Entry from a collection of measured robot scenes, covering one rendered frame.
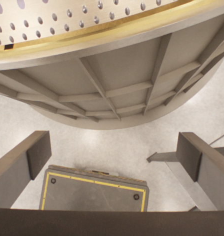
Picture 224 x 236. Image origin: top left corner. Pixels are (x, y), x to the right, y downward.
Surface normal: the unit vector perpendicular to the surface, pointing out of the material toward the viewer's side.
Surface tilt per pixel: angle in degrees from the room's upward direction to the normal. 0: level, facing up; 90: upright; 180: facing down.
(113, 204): 0
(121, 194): 0
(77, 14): 43
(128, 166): 0
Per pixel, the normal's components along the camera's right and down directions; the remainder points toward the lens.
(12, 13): -0.05, 0.58
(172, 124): -0.13, -0.13
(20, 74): 0.99, 0.02
